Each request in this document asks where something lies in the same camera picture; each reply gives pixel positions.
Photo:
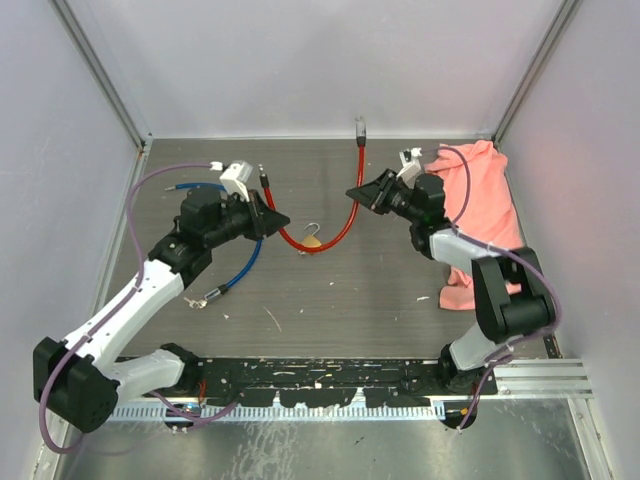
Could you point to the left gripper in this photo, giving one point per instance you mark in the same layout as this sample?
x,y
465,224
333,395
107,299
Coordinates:
x,y
261,223

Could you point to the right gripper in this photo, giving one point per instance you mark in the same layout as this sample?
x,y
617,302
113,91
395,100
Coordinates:
x,y
374,194

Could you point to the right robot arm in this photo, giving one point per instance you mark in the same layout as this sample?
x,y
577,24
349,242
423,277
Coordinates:
x,y
512,299

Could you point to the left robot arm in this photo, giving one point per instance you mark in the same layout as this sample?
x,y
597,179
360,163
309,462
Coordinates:
x,y
81,379

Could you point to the blue lock keys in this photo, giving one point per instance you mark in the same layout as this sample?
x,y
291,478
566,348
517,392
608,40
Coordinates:
x,y
196,303

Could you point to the brass padlock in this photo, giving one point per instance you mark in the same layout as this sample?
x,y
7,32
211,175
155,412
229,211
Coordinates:
x,y
310,242

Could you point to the pink cloth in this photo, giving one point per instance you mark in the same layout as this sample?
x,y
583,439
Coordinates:
x,y
476,187

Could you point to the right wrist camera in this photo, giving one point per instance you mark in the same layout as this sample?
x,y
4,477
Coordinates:
x,y
411,164

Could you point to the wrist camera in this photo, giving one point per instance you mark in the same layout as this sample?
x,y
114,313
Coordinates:
x,y
235,177
411,164

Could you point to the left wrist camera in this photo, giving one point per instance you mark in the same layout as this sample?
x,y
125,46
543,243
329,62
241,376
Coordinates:
x,y
235,177

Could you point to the blue cable lock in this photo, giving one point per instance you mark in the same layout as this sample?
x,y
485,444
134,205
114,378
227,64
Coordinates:
x,y
225,287

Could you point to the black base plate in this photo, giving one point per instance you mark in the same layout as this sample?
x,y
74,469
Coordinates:
x,y
315,383

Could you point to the slotted cable duct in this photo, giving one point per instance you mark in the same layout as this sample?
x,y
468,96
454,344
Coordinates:
x,y
150,411

